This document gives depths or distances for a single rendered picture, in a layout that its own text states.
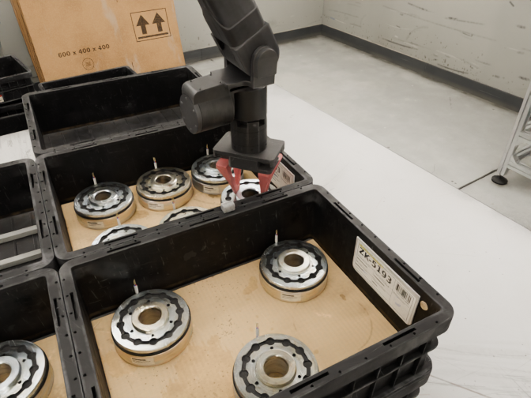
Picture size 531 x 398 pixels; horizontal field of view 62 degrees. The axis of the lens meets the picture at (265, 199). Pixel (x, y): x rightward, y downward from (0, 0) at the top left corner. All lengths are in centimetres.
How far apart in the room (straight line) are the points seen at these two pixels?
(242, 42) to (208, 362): 41
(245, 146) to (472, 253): 55
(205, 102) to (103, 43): 287
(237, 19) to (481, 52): 309
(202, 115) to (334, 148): 71
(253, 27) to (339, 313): 40
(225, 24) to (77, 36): 287
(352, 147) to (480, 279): 53
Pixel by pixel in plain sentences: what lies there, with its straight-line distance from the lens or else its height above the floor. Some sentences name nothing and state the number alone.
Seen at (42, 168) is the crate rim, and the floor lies 93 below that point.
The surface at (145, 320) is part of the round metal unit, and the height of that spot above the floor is 84.
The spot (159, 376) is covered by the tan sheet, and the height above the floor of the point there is 83.
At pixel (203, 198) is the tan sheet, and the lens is 86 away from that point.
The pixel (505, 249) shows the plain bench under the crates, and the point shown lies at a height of 70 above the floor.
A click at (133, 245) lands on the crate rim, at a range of 63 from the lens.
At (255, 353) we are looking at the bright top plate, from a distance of 58.
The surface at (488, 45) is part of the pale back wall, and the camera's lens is 356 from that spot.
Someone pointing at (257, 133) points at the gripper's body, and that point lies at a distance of 68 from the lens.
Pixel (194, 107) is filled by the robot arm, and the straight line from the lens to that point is 61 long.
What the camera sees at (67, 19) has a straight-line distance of 342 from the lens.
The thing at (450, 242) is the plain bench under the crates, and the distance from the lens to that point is 103.
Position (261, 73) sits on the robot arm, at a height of 112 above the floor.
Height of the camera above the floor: 134
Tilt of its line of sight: 37 degrees down
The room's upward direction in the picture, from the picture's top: straight up
